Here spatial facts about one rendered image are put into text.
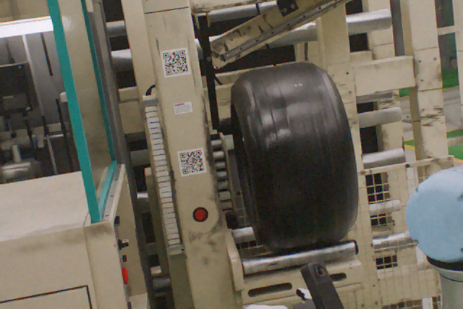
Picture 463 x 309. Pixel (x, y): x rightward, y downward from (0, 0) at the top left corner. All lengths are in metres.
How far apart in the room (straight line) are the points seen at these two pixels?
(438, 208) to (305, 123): 0.91
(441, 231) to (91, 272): 0.71
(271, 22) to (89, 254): 1.25
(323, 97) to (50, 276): 0.89
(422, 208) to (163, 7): 1.15
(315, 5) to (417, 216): 1.49
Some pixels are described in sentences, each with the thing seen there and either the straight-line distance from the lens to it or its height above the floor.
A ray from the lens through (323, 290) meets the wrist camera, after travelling 1.32.
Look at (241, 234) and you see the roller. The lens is 2.31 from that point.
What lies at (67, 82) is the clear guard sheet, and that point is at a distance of 1.35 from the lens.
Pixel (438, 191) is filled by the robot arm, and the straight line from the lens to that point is 1.02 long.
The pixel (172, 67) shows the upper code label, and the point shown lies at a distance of 1.99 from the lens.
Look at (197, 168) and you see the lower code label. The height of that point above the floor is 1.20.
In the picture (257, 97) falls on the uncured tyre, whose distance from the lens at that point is 1.93.
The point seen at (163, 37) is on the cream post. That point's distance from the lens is 1.98.
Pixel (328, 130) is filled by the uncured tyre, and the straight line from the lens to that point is 1.89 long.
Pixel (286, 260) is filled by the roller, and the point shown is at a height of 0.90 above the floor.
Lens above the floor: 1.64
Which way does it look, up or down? 11 degrees down
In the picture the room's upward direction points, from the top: 9 degrees counter-clockwise
